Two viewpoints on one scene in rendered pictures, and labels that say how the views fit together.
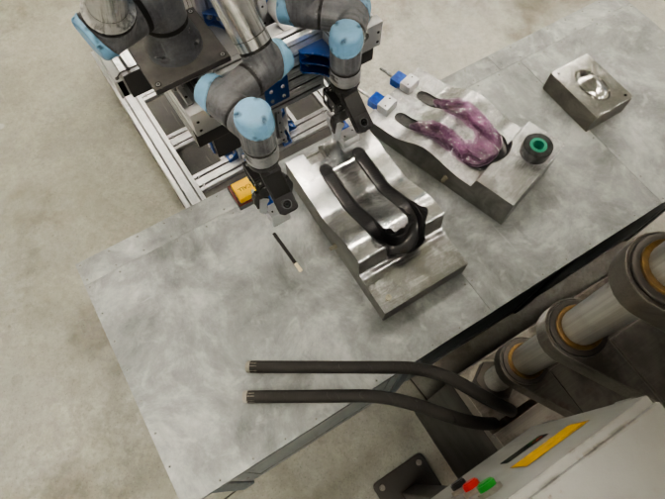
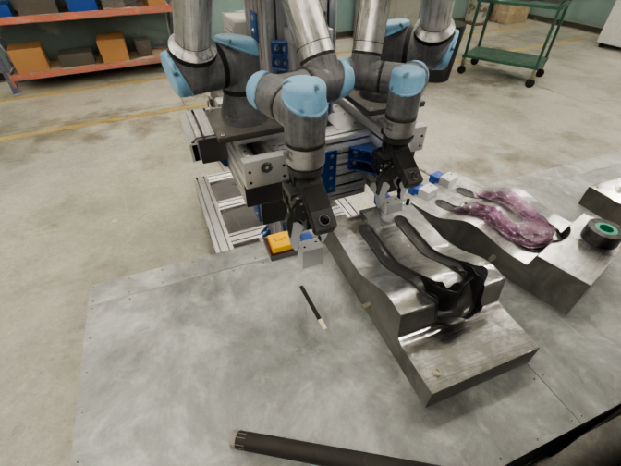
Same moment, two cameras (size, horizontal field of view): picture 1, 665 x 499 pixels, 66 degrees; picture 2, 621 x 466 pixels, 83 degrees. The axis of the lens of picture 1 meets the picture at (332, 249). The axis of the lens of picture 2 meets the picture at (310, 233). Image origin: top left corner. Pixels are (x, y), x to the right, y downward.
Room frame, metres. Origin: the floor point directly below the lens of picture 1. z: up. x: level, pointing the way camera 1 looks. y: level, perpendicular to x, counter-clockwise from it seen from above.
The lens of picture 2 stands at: (0.06, 0.04, 1.50)
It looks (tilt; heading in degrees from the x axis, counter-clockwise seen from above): 41 degrees down; 10
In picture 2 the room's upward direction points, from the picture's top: straight up
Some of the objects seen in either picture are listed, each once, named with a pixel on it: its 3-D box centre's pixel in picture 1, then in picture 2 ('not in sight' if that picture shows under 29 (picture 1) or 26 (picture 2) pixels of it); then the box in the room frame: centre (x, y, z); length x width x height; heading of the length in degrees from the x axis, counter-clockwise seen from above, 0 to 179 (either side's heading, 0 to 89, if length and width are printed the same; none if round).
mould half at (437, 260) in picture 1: (373, 212); (415, 275); (0.66, -0.11, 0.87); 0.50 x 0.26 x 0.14; 31
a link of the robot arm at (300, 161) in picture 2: (259, 150); (304, 153); (0.65, 0.15, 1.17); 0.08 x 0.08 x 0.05
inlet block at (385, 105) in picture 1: (374, 99); (414, 188); (1.05, -0.13, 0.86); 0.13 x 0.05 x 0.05; 48
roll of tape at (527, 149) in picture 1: (536, 149); (602, 233); (0.82, -0.55, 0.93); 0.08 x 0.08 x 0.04
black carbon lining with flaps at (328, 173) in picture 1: (374, 197); (420, 254); (0.68, -0.11, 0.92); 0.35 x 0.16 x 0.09; 31
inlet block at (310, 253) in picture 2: (268, 199); (302, 239); (0.67, 0.16, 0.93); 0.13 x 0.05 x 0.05; 31
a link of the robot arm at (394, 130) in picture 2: (343, 73); (397, 126); (0.90, -0.03, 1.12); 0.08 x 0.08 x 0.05
